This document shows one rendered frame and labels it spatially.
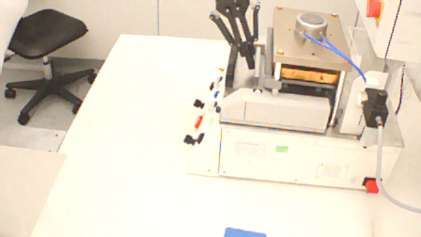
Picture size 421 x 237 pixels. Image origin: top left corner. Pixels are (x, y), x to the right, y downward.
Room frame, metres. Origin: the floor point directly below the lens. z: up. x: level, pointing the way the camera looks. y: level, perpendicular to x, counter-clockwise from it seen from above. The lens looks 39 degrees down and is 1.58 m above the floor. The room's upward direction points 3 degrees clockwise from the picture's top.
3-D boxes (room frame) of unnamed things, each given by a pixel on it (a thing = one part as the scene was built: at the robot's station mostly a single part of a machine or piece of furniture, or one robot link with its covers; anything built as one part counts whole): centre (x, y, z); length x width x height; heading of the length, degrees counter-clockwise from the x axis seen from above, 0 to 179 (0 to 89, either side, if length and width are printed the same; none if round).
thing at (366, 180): (0.94, -0.21, 0.84); 0.53 x 0.37 x 0.17; 85
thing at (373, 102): (0.73, -0.33, 1.05); 0.15 x 0.05 x 0.15; 175
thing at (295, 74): (0.95, -0.22, 1.07); 0.22 x 0.17 x 0.10; 175
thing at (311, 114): (0.83, -0.13, 0.97); 0.26 x 0.05 x 0.07; 85
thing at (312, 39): (0.94, -0.25, 1.08); 0.31 x 0.24 x 0.13; 175
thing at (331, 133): (0.96, -0.26, 0.93); 0.46 x 0.35 x 0.01; 85
